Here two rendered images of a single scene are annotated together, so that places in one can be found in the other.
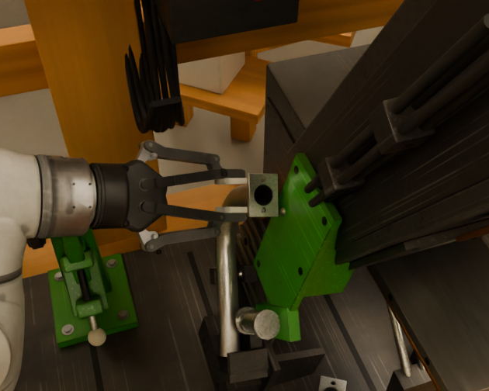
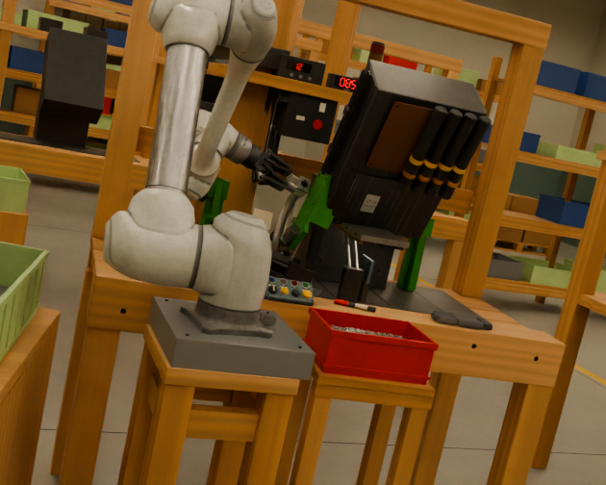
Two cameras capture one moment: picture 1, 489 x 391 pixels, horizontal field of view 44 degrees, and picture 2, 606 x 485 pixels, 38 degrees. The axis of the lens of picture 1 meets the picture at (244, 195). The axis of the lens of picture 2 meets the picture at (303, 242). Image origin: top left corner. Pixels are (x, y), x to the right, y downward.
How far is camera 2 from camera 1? 2.34 m
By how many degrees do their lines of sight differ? 38
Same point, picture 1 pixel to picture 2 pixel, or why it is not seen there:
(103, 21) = (254, 132)
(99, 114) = (237, 173)
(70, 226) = (241, 151)
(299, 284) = (312, 208)
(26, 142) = not seen: hidden behind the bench
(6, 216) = (228, 135)
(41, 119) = not seen: hidden behind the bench
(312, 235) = (320, 188)
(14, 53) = not seen: hidden behind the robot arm
